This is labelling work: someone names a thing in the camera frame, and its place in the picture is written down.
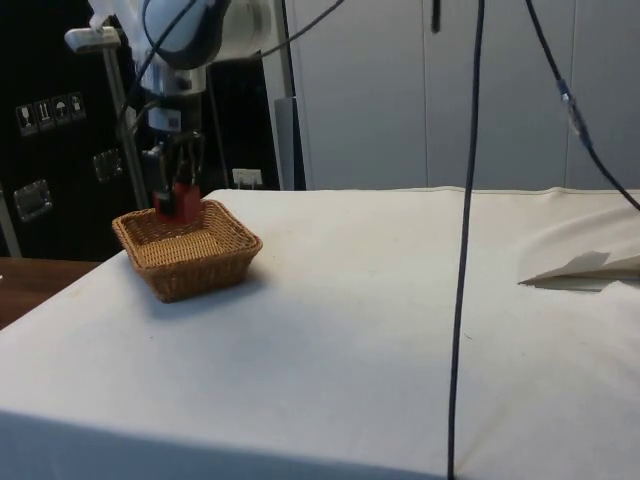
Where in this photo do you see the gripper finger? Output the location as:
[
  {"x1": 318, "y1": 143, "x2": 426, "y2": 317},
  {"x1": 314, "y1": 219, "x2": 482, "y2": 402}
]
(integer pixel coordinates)
[
  {"x1": 180, "y1": 130, "x2": 207, "y2": 188},
  {"x1": 154, "y1": 131, "x2": 188, "y2": 219}
]

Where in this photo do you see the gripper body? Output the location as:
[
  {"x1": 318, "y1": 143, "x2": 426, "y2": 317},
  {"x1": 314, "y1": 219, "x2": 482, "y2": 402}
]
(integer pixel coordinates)
[{"x1": 178, "y1": 93, "x2": 205, "y2": 135}]

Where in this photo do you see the red cube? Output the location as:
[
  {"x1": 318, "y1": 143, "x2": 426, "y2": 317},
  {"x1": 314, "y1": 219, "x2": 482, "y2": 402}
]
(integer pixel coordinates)
[{"x1": 153, "y1": 182, "x2": 201, "y2": 224}]

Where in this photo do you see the wicker basket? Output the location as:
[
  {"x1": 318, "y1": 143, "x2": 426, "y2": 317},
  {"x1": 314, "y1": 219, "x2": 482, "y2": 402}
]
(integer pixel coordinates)
[{"x1": 111, "y1": 198, "x2": 264, "y2": 304}]

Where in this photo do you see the black cabinet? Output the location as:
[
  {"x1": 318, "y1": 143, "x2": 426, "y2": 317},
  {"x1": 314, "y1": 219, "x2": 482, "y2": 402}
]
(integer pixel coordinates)
[{"x1": 0, "y1": 0, "x2": 282, "y2": 262}]

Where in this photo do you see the pale locker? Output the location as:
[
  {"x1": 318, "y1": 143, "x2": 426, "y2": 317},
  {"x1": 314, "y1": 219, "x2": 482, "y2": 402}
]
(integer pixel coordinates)
[
  {"x1": 423, "y1": 0, "x2": 570, "y2": 191},
  {"x1": 284, "y1": 0, "x2": 427, "y2": 192}
]

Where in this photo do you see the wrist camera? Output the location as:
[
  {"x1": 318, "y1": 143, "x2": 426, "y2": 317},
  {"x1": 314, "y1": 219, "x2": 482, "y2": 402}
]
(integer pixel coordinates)
[{"x1": 147, "y1": 104, "x2": 183, "y2": 133}]

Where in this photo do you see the white camera on metal stand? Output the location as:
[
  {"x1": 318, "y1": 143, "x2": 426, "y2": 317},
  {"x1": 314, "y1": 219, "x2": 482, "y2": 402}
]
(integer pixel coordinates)
[{"x1": 64, "y1": 27, "x2": 149, "y2": 210}]

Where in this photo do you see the black cable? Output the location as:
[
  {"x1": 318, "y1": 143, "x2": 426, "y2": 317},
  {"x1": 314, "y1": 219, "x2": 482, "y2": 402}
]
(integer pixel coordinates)
[
  {"x1": 522, "y1": 0, "x2": 640, "y2": 211},
  {"x1": 444, "y1": 0, "x2": 487, "y2": 480},
  {"x1": 257, "y1": 0, "x2": 347, "y2": 57}
]

